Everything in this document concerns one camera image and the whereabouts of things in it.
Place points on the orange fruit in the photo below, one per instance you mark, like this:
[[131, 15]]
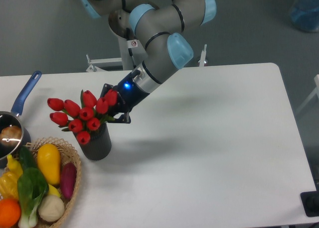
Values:
[[10, 212]]

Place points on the white chair frame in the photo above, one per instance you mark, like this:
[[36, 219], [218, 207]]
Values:
[[310, 100]]

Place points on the dark green cucumber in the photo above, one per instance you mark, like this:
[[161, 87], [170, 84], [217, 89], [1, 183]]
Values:
[[26, 158]]

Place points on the green bok choy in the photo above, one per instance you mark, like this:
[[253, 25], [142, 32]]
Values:
[[32, 186]]

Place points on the yellow banana piece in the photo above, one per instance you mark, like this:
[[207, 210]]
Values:
[[53, 191]]

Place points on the bread roll in pan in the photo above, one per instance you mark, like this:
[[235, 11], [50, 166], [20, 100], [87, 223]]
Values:
[[10, 136]]

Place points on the black device at table edge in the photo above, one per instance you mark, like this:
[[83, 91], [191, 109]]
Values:
[[310, 201]]

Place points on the beige garlic bulb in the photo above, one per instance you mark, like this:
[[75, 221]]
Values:
[[51, 208]]

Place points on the woven wicker basket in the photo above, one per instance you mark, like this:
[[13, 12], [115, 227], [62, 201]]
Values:
[[68, 153]]

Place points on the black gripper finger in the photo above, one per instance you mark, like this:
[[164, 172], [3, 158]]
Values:
[[123, 118], [107, 89]]

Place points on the blue-handled saucepan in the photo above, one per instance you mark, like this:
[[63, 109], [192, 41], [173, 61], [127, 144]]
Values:
[[12, 118]]

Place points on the yellow bell pepper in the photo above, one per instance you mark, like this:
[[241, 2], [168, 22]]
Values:
[[8, 181]]

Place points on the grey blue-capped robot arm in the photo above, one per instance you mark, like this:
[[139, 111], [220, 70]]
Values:
[[142, 77]]

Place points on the dark grey ribbed vase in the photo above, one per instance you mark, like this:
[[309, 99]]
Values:
[[99, 145]]

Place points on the purple eggplant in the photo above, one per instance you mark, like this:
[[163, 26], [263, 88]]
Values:
[[67, 180]]

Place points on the yellow squash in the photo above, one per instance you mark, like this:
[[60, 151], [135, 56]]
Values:
[[48, 161]]

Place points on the red tulip bouquet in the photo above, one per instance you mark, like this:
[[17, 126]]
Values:
[[84, 120]]

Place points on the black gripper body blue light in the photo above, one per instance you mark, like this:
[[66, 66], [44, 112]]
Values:
[[129, 94]]

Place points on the blue translucent container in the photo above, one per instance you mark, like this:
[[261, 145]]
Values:
[[304, 15]]

